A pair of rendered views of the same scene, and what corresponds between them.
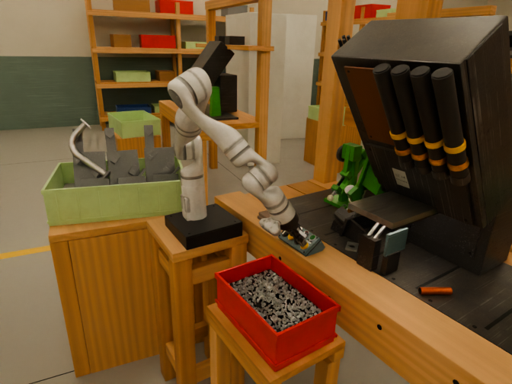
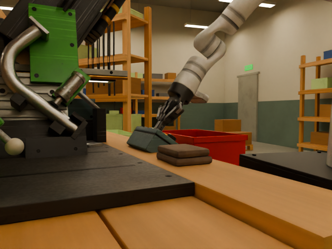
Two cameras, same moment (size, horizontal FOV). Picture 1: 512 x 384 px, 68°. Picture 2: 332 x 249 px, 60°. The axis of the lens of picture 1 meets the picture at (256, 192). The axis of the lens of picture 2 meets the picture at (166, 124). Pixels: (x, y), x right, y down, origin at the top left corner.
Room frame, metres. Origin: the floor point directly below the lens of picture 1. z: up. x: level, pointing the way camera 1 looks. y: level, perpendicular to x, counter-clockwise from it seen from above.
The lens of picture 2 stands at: (1.96, -0.02, 1.00)
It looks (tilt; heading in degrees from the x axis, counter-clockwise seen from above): 3 degrees down; 188
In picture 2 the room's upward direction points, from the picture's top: straight up
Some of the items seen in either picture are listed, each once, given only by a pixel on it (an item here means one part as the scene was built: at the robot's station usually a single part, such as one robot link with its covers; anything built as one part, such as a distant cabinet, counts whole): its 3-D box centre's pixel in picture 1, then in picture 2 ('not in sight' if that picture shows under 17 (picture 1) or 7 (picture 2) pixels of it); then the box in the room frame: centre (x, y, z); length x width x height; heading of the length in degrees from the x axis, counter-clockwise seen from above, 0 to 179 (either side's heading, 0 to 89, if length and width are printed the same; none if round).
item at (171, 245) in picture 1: (196, 231); not in sight; (1.41, 0.24, 0.83); 0.32 x 0.32 x 0.04; 32
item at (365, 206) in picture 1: (411, 203); (61, 74); (1.08, -0.48, 1.11); 0.39 x 0.16 x 0.03; 124
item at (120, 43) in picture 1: (177, 64); not in sight; (7.71, 1.58, 1.14); 3.01 x 0.54 x 2.28; 116
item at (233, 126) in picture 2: not in sight; (223, 135); (-5.31, 0.39, 0.37); 1.20 x 0.80 x 0.74; 124
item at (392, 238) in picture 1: (394, 251); (80, 119); (1.04, -0.44, 0.97); 0.10 x 0.02 x 0.14; 124
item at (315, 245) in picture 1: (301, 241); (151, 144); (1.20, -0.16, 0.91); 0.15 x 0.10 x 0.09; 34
